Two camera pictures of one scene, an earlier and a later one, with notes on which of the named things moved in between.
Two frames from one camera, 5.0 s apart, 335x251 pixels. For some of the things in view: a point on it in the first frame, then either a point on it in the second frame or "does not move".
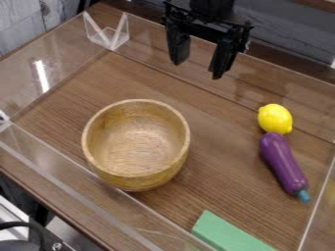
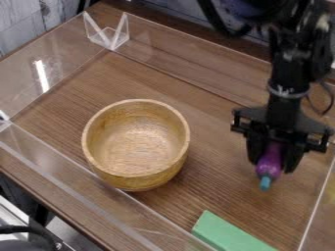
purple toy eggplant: x=284 y=165 → x=269 y=166
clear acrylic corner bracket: x=109 y=37 does not move
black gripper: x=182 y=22 → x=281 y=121
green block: x=226 y=235 does not move
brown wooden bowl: x=136 y=143 does not move
